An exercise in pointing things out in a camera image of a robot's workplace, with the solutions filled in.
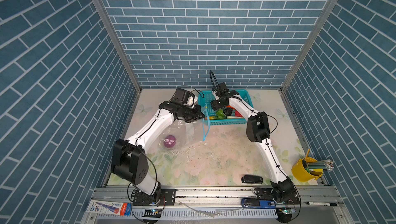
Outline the teal plastic basket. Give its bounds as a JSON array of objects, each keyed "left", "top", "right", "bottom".
[{"left": 198, "top": 90, "right": 258, "bottom": 126}]

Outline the clear zip top bag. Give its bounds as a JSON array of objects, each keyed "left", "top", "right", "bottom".
[{"left": 157, "top": 110, "right": 211, "bottom": 155}]

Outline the purple onion toy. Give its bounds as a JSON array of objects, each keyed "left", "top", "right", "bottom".
[{"left": 163, "top": 135, "right": 177, "bottom": 148}]

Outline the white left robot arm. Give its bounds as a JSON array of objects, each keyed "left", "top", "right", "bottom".
[{"left": 110, "top": 101, "right": 205, "bottom": 202}]

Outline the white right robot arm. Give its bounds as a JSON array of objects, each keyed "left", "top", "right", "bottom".
[{"left": 211, "top": 89, "right": 297, "bottom": 203}]

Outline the black avocado toy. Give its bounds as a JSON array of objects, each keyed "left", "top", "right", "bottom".
[{"left": 223, "top": 107, "right": 235, "bottom": 117}]

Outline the green leafy vegetable toy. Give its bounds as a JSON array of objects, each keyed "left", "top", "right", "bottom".
[{"left": 216, "top": 109, "right": 227, "bottom": 119}]

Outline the black stapler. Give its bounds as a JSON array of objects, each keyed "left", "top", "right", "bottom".
[{"left": 241, "top": 174, "right": 264, "bottom": 184}]

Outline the blue black device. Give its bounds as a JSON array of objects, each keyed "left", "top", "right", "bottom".
[{"left": 241, "top": 198, "right": 276, "bottom": 209}]

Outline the yellow pencil cup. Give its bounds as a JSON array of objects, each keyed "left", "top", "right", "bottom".
[{"left": 291, "top": 157, "right": 323, "bottom": 182}]

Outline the red blue printed box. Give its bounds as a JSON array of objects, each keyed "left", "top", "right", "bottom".
[{"left": 86, "top": 200, "right": 132, "bottom": 216}]

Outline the bundle of pencils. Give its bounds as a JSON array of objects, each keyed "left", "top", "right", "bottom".
[{"left": 306, "top": 160, "right": 335, "bottom": 172}]

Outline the black marker pen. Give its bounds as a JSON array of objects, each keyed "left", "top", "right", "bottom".
[{"left": 305, "top": 201, "right": 338, "bottom": 207}]

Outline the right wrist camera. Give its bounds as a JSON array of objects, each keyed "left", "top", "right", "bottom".
[{"left": 214, "top": 83, "right": 229, "bottom": 97}]

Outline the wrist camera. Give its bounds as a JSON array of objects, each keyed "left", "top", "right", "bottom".
[
  {"left": 171, "top": 87, "right": 198, "bottom": 107},
  {"left": 214, "top": 83, "right": 229, "bottom": 97}
]

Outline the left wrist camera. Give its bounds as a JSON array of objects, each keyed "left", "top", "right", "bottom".
[{"left": 171, "top": 87, "right": 198, "bottom": 107}]

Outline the aluminium rail base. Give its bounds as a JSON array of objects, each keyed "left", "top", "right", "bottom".
[{"left": 82, "top": 185, "right": 352, "bottom": 224}]

